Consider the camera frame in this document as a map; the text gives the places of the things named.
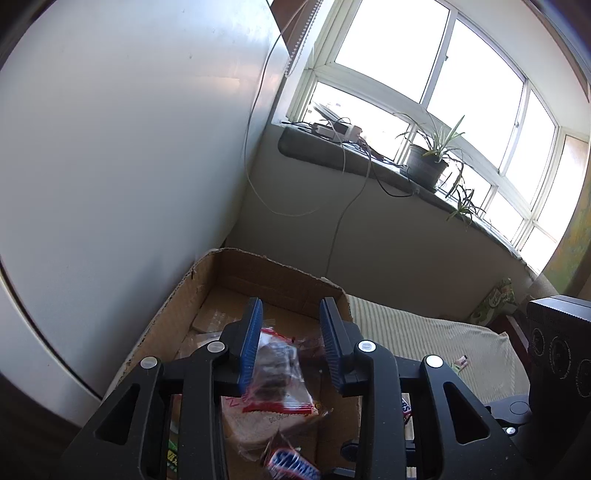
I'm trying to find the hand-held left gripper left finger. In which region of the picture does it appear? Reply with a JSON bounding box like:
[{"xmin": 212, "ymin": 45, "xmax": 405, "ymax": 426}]
[{"xmin": 55, "ymin": 296, "xmax": 264, "ymax": 480}]

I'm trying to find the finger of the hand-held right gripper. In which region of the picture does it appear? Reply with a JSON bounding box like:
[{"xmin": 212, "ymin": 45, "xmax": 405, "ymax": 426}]
[{"xmin": 482, "ymin": 394, "xmax": 533, "ymax": 437}]

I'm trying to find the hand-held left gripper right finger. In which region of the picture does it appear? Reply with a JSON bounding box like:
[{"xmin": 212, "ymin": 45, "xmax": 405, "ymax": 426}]
[{"xmin": 320, "ymin": 296, "xmax": 527, "ymax": 480}]

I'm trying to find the clear bag of brown cake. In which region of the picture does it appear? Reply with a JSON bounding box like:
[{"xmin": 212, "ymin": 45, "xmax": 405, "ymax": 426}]
[{"xmin": 240, "ymin": 327, "xmax": 325, "ymax": 416}]

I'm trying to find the cardboard box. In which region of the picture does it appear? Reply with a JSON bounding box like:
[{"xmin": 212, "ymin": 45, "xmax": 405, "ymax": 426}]
[{"xmin": 104, "ymin": 248, "xmax": 363, "ymax": 480}]

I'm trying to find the pink wafer pack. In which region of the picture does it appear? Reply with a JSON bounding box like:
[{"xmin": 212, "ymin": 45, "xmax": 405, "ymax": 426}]
[{"xmin": 222, "ymin": 394, "xmax": 334, "ymax": 462}]

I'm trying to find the small green packet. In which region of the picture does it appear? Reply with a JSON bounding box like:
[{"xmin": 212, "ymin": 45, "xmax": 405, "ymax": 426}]
[{"xmin": 165, "ymin": 406, "xmax": 182, "ymax": 480}]

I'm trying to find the wooden side cabinet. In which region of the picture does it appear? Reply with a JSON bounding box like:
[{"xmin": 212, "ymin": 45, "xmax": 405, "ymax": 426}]
[{"xmin": 505, "ymin": 314, "xmax": 532, "ymax": 366}]

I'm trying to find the green patterned bag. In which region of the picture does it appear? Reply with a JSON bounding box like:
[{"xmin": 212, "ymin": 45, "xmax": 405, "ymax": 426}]
[{"xmin": 468, "ymin": 277, "xmax": 516, "ymax": 326}]

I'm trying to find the small trailing plant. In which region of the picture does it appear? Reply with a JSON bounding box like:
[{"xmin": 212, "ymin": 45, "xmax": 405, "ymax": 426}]
[{"xmin": 445, "ymin": 182, "xmax": 489, "ymax": 230}]

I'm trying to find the dark windowsill cover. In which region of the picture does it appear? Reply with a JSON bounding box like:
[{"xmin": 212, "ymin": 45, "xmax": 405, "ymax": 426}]
[{"xmin": 278, "ymin": 126, "xmax": 536, "ymax": 274}]

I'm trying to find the potted spider plant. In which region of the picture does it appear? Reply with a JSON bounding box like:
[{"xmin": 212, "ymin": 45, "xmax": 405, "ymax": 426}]
[{"xmin": 394, "ymin": 113, "xmax": 467, "ymax": 193}]

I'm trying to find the white power strip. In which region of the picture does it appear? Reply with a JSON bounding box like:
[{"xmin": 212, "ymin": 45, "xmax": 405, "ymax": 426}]
[{"xmin": 311, "ymin": 121, "xmax": 363, "ymax": 142}]

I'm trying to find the window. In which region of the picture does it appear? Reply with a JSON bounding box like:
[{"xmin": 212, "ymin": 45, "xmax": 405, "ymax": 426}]
[{"xmin": 272, "ymin": 0, "xmax": 591, "ymax": 278}]

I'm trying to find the yellow wall poster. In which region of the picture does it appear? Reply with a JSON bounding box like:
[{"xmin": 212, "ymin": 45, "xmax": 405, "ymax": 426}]
[{"xmin": 540, "ymin": 134, "xmax": 591, "ymax": 296}]

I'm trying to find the grey cable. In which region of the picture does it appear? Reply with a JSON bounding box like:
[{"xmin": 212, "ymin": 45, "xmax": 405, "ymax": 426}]
[{"xmin": 325, "ymin": 137, "xmax": 373, "ymax": 278}]

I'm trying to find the white hanging cable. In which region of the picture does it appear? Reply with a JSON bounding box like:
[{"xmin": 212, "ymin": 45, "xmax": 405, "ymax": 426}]
[{"xmin": 242, "ymin": 0, "xmax": 325, "ymax": 217}]

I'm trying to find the bead blind cord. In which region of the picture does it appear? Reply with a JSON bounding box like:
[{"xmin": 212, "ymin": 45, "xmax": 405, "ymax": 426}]
[{"xmin": 286, "ymin": 0, "xmax": 324, "ymax": 79}]

